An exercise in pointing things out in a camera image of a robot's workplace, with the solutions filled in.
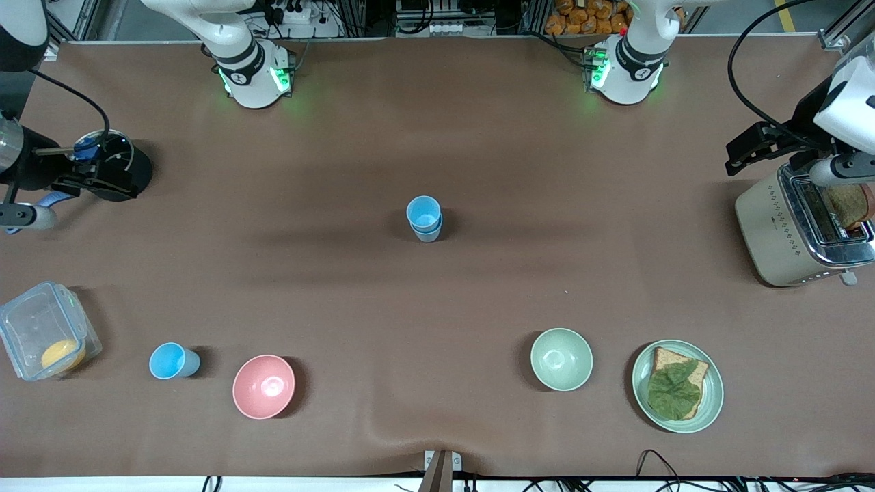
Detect bright blue plastic cup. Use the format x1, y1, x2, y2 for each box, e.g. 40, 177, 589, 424
149, 342, 201, 380
406, 195, 442, 233

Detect pale grey-blue plastic cup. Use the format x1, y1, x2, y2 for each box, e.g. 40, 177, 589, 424
412, 215, 444, 243

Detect beige chrome toaster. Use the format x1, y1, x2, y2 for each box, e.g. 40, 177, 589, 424
736, 161, 875, 288

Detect brown toast slice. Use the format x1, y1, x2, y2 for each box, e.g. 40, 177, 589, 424
824, 183, 875, 231

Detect clear plastic food container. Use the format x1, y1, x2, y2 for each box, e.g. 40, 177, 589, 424
0, 282, 103, 381

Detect orange round food piece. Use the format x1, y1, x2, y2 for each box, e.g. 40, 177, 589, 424
41, 340, 87, 374

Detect orange snack bags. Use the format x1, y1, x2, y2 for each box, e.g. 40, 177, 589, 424
545, 0, 631, 36

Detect brown bread slice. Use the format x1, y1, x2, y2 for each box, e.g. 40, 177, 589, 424
648, 346, 710, 420

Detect pale green plate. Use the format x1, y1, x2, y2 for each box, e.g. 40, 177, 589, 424
632, 340, 725, 434

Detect green lettuce leaf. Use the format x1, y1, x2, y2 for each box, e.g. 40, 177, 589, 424
647, 361, 703, 419

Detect white power strip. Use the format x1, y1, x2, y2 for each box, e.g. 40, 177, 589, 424
268, 2, 312, 25

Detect pink bowl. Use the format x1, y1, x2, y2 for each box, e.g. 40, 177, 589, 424
232, 354, 296, 420

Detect pale green bowl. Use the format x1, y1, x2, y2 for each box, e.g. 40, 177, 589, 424
530, 328, 594, 392

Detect black saucepan blue handle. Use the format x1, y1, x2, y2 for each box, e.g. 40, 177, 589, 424
5, 128, 153, 235

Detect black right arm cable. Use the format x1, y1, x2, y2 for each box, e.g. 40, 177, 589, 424
27, 67, 111, 161

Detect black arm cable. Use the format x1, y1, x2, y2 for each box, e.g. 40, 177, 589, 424
727, 0, 824, 148
27, 67, 111, 161

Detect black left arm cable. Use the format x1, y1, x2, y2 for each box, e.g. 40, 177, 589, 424
727, 0, 824, 148

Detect aluminium frame profile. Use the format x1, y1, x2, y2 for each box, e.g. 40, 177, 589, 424
820, 0, 875, 51
41, 0, 91, 43

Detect black looped cable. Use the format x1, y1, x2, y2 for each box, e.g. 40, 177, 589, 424
636, 449, 686, 483

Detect metal table bracket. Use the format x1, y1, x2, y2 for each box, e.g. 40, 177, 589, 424
424, 450, 463, 492

